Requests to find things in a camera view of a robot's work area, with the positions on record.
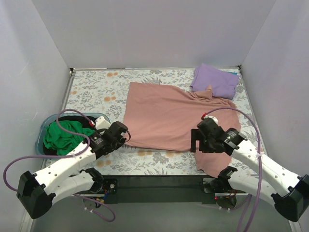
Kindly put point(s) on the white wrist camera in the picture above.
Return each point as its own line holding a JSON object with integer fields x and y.
{"x": 211, "y": 117}
{"x": 100, "y": 123}

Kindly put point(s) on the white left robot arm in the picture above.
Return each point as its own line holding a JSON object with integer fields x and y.
{"x": 39, "y": 191}

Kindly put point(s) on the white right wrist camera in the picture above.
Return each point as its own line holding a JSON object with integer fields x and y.
{"x": 211, "y": 117}

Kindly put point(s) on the floral table mat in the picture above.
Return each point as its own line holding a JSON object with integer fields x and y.
{"x": 105, "y": 91}

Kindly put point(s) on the green t shirt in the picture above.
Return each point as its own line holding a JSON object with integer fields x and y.
{"x": 62, "y": 137}

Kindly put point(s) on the folded purple t shirt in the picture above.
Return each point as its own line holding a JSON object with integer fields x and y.
{"x": 223, "y": 84}

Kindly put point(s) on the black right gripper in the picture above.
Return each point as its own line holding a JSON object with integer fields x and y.
{"x": 199, "y": 143}

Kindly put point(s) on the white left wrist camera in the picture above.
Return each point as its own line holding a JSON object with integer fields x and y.
{"x": 100, "y": 123}

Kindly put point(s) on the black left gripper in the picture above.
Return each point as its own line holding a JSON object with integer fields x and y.
{"x": 118, "y": 141}

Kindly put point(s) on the pink t shirt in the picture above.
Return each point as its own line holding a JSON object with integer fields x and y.
{"x": 162, "y": 116}

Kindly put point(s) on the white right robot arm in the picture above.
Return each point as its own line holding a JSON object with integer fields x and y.
{"x": 281, "y": 188}

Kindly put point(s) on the blue plastic basket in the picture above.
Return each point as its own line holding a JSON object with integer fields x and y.
{"x": 39, "y": 145}

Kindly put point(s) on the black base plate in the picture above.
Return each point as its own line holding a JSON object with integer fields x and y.
{"x": 165, "y": 189}

